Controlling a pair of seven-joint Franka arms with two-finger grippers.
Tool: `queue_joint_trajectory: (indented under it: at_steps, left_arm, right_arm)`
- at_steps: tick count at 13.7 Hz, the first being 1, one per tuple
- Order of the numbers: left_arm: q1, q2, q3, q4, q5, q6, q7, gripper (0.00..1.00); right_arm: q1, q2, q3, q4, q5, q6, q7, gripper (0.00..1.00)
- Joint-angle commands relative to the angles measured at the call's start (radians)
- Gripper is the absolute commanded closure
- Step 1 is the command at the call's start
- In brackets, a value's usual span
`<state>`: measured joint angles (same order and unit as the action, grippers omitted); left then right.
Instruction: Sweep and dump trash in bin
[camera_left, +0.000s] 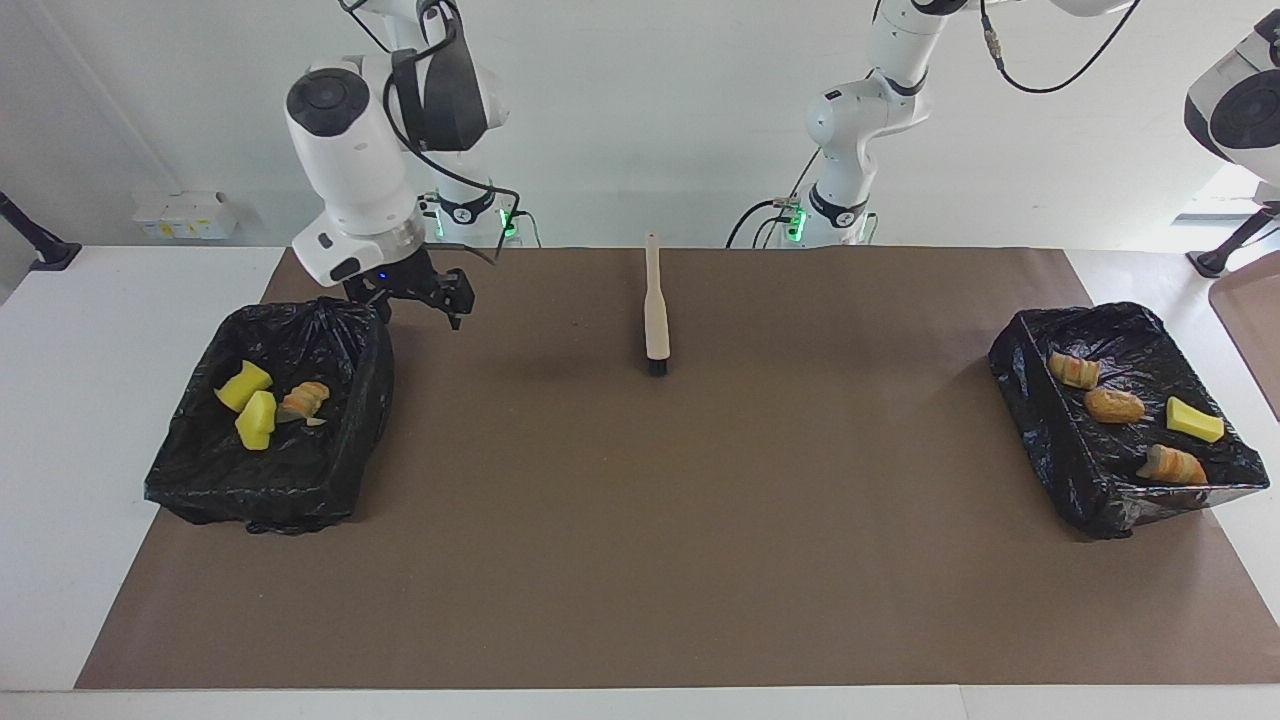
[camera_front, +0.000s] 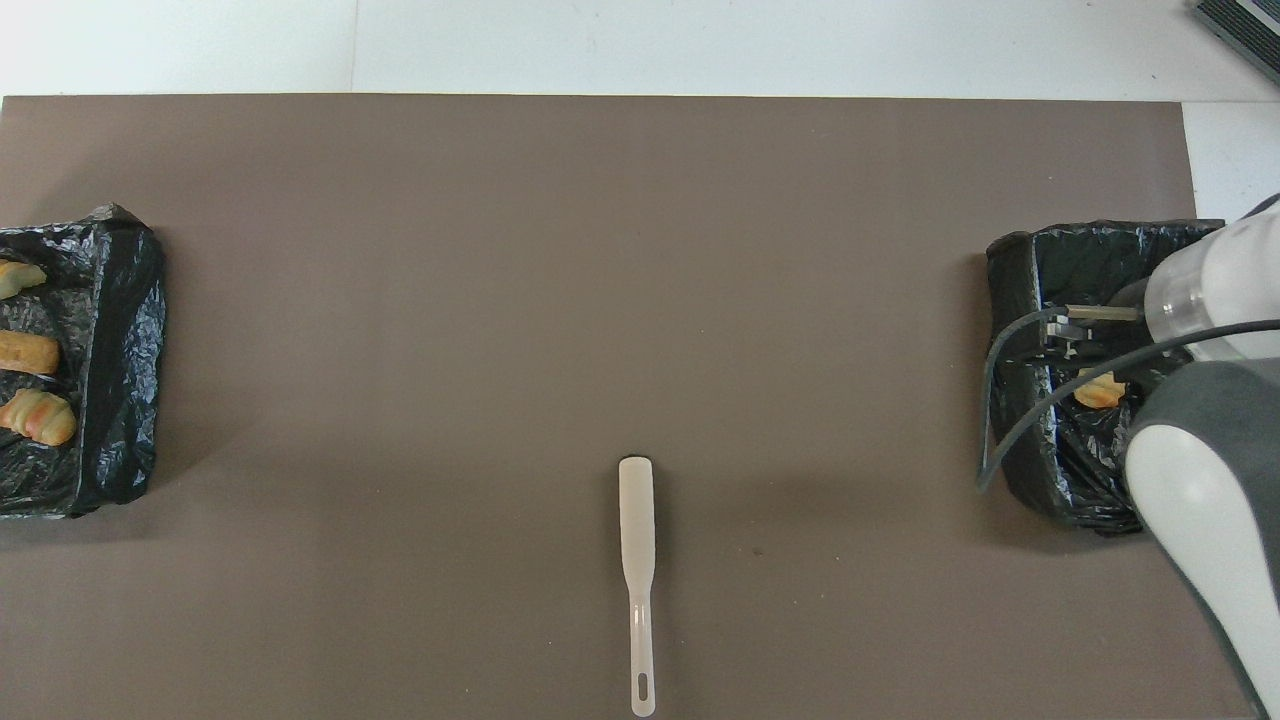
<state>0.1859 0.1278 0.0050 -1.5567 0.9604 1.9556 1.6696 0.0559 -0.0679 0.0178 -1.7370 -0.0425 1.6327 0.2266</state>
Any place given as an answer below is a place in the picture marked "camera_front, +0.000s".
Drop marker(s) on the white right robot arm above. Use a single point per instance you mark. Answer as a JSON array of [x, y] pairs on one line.
[[1200, 500]]

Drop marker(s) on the torn croissant pastry piece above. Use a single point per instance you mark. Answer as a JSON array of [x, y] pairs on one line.
[[1100, 392]]

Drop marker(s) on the brown bread roll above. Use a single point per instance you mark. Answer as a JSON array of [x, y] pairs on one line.
[[28, 352]]

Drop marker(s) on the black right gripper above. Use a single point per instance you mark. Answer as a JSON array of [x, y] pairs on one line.
[[1128, 335]]

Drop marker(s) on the brown paper table mat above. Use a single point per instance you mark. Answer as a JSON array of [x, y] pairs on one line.
[[500, 300]]

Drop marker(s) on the black bag-lined bin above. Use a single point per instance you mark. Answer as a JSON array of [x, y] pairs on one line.
[[1020, 300], [120, 350]]

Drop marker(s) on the long striped croissant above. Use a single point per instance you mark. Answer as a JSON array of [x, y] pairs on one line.
[[18, 278]]

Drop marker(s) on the short striped croissant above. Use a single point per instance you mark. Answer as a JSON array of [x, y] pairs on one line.
[[40, 417]]

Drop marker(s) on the dark grey ribbed device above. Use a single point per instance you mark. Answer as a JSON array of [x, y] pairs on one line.
[[1250, 25]]

